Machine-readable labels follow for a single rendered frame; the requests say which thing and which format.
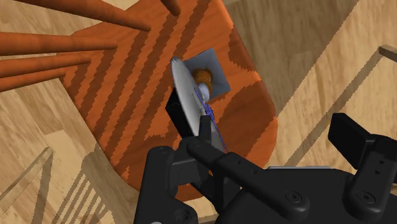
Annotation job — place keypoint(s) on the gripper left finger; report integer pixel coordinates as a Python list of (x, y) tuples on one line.
[(248, 183)]

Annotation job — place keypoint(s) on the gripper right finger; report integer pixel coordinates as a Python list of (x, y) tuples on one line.
[(369, 173)]

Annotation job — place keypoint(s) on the white plate with blue lines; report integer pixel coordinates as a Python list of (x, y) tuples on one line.
[(186, 93)]

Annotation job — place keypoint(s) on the orange and white figure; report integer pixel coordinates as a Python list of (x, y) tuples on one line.
[(204, 82)]

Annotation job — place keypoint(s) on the grey square base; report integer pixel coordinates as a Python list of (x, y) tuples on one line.
[(211, 60)]

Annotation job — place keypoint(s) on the orange wooden chair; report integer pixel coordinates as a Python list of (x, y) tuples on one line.
[(124, 93)]

